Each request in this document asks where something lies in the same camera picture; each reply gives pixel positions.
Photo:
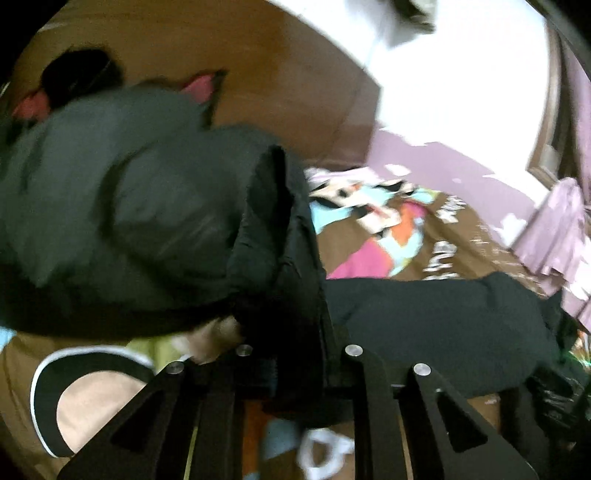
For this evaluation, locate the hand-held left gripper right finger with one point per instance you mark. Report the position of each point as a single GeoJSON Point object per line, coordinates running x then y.
{"type": "Point", "coordinates": [369, 397]}

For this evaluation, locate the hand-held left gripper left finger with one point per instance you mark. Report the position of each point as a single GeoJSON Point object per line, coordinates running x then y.
{"type": "Point", "coordinates": [221, 392]}

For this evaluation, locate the black puffer jacket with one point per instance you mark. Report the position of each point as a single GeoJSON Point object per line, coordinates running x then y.
{"type": "Point", "coordinates": [138, 207]}

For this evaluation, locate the person in black clothes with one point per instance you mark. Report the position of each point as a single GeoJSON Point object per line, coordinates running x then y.
{"type": "Point", "coordinates": [198, 87]}

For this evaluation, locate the brown printed blanket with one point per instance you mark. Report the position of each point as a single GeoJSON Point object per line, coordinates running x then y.
{"type": "Point", "coordinates": [351, 240]}

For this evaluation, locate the black plastic bag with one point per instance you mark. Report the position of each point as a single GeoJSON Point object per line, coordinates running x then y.
{"type": "Point", "coordinates": [563, 401]}

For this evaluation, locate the purple curtain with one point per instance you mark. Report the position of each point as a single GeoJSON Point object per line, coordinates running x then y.
{"type": "Point", "coordinates": [554, 230]}

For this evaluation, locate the wooden headboard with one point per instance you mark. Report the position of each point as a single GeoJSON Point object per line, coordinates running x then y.
{"type": "Point", "coordinates": [277, 69]}

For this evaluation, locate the wooden window frame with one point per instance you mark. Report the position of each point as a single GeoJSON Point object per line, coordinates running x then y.
{"type": "Point", "coordinates": [551, 152]}

